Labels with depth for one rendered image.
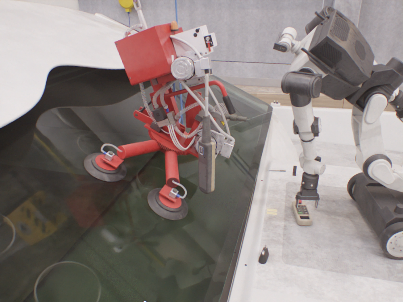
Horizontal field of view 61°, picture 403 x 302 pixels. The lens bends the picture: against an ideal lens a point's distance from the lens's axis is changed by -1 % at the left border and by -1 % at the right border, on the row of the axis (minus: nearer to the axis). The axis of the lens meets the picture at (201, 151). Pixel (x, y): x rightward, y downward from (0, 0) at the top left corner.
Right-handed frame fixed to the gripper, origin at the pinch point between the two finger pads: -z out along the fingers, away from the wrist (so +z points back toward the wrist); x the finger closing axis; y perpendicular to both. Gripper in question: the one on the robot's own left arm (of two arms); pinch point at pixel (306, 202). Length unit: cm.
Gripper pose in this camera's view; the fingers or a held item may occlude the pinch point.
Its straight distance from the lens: 205.6
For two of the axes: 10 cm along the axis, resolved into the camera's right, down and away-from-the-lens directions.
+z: 0.0, -9.1, -4.1
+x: 10.0, 0.2, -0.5
